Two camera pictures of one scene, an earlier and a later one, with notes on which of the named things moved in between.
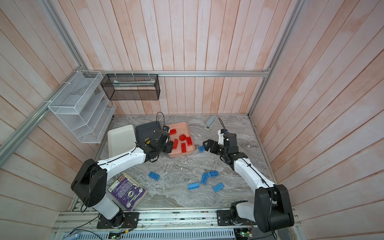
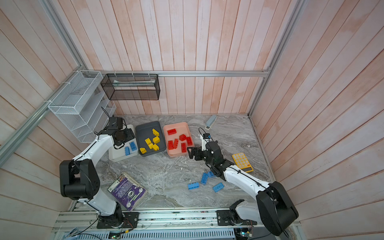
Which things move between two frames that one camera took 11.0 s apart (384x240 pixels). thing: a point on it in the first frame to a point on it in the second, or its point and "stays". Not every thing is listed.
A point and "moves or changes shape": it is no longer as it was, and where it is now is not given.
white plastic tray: x=121 y=140 stays
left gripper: x=169 y=148 to x=130 y=135
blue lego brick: x=154 y=176 to x=127 y=150
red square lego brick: x=182 y=137 stays
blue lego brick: x=201 y=148 moves or changes shape
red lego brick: x=189 y=141 stays
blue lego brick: x=214 y=173 stays
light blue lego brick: x=193 y=186 stays
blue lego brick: x=204 y=179 stays
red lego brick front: x=183 y=147 stays
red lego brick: x=175 y=143 stays
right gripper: x=211 y=141 to x=199 y=150
